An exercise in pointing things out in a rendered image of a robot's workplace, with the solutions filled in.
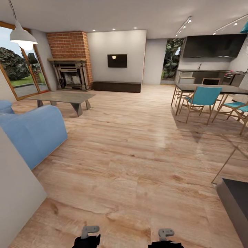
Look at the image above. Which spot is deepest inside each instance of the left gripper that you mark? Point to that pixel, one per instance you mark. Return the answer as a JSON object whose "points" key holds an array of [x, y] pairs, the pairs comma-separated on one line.
{"points": [[90, 242]]}

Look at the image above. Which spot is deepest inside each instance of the breakfast table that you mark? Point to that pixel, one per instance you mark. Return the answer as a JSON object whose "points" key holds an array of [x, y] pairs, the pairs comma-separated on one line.
{"points": [[226, 89]]}

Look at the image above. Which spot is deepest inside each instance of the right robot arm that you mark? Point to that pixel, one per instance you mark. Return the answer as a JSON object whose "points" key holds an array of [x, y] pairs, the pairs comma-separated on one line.
{"points": [[163, 233]]}

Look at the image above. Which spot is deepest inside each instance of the wood fireplace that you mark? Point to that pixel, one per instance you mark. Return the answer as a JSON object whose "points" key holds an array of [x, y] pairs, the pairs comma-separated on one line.
{"points": [[71, 75]]}

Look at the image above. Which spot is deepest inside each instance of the door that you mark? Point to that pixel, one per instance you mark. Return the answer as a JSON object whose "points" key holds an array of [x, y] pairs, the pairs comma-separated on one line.
{"points": [[21, 68]]}

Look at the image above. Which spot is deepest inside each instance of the fixed window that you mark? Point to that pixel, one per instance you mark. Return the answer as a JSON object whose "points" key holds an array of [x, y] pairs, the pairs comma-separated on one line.
{"points": [[172, 57]]}

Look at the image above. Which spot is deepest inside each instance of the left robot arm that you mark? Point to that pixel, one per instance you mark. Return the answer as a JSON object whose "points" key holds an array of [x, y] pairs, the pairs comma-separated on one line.
{"points": [[86, 241]]}

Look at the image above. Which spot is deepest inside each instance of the oven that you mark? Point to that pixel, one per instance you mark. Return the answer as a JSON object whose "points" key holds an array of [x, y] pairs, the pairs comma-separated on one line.
{"points": [[228, 78]]}

